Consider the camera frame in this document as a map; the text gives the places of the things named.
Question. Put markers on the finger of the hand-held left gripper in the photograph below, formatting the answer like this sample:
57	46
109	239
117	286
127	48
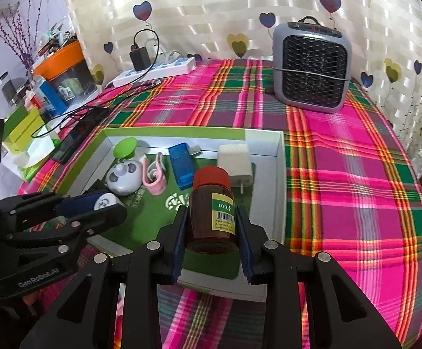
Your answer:
76	205
102	218

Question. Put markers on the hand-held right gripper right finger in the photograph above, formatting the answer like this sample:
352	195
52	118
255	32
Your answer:
244	251

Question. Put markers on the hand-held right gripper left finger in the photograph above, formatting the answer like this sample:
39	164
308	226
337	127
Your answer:
180	251

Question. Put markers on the small white bottle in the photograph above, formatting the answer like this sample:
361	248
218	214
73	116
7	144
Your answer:
105	201

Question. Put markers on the white panda-shaped gadget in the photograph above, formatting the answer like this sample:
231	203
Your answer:
123	178

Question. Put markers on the brown bottle with red cap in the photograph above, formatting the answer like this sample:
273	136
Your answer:
213	203

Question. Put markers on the pink clip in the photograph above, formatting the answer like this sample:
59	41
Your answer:
155	185

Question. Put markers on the green and white cardboard box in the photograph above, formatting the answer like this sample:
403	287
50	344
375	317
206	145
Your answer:
269	189

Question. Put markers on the blue USB tester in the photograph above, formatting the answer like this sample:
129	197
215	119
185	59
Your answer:
182	163

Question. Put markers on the black smartphone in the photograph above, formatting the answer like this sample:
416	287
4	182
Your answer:
83	127

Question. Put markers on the white charger plug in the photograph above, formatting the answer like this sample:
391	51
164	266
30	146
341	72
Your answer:
234	163

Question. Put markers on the light green box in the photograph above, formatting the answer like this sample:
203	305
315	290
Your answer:
22	131

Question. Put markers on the blue carton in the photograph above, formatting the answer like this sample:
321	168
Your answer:
52	96

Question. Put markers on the pink plaid tablecloth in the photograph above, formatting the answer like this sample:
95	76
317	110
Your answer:
342	189

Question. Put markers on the glass jar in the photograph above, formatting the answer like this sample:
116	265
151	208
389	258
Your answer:
8	89

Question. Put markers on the orange lidded container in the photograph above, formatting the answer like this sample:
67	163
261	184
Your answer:
60	58

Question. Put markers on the white power strip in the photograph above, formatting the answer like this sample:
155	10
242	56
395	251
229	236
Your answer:
152	72

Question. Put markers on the black power adapter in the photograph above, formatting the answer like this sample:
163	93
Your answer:
139	58

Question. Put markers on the purple flower branches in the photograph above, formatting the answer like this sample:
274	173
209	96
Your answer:
18	40

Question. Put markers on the grey space heater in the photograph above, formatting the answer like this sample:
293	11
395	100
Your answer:
313	69

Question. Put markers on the heart print curtain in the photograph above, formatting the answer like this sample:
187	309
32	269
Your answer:
214	7

